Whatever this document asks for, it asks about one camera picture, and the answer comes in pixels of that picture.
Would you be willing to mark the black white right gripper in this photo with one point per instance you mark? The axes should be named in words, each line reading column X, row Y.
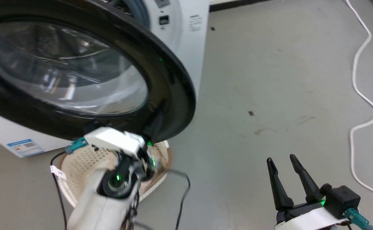
column 307, row 217

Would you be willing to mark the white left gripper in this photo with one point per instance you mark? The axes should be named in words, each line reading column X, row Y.
column 116, row 139

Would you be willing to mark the black round glass washer door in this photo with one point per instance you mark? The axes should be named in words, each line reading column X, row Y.
column 62, row 70

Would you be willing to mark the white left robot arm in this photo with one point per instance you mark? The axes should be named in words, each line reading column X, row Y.
column 93, row 207

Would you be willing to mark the white front-loading washing machine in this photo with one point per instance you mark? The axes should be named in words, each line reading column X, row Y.
column 186, row 48

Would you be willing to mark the cream perforated laundry basket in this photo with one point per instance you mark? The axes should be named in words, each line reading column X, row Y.
column 87, row 159

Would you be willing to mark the blue energy label sticker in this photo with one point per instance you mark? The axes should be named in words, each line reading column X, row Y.
column 25, row 148

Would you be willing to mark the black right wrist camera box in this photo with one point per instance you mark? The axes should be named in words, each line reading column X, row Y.
column 344, row 199

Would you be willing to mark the black wall baseboard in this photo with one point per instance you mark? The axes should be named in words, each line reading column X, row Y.
column 237, row 4

